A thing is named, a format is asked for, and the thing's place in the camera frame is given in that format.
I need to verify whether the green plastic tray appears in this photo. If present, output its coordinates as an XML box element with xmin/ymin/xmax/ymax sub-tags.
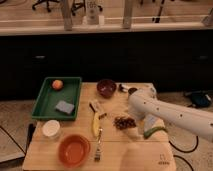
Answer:
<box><xmin>32</xmin><ymin>77</ymin><xmax>82</xmax><ymax>121</ymax></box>

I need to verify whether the green pepper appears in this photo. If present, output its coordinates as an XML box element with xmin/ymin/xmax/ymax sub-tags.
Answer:
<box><xmin>143</xmin><ymin>126</ymin><xmax>167</xmax><ymax>139</ymax></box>

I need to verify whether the orange fruit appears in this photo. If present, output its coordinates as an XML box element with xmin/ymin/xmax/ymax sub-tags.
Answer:
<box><xmin>52</xmin><ymin>80</ymin><xmax>63</xmax><ymax>90</ymax></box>

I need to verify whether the light blue cloth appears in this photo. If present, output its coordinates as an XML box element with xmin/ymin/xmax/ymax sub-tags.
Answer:
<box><xmin>144</xmin><ymin>114</ymin><xmax>157</xmax><ymax>132</ymax></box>

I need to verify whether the dark grape bunch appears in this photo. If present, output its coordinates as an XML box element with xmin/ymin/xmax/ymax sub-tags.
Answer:
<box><xmin>114</xmin><ymin>117</ymin><xmax>136</xmax><ymax>130</ymax></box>

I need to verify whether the yellow banana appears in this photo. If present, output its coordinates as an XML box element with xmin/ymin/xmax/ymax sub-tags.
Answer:
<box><xmin>92</xmin><ymin>112</ymin><xmax>100</xmax><ymax>137</ymax></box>

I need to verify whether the silver spoon utensil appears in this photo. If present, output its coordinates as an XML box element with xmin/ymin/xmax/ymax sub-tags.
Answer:
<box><xmin>118</xmin><ymin>84</ymin><xmax>133</xmax><ymax>92</ymax></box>

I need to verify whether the metal measuring cup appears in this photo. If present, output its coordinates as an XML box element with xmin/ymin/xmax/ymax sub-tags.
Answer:
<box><xmin>128</xmin><ymin>87</ymin><xmax>138</xmax><ymax>95</ymax></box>

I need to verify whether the white small bowl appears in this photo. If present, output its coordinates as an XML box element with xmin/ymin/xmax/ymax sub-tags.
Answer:
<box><xmin>42</xmin><ymin>120</ymin><xmax>60</xmax><ymax>139</ymax></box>

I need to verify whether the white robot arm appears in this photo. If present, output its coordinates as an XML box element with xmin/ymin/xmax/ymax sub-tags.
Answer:
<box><xmin>128</xmin><ymin>89</ymin><xmax>213</xmax><ymax>143</ymax></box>

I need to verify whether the red orange bowl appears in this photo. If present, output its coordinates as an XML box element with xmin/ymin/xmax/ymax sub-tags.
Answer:
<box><xmin>58</xmin><ymin>134</ymin><xmax>90</xmax><ymax>168</ymax></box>

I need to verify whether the dark maroon bowl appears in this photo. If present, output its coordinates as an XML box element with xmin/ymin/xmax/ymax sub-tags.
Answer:
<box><xmin>96</xmin><ymin>79</ymin><xmax>117</xmax><ymax>98</ymax></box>

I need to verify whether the black power cable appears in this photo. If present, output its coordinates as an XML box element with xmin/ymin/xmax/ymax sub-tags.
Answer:
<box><xmin>168</xmin><ymin>134</ymin><xmax>200</xmax><ymax>171</ymax></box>

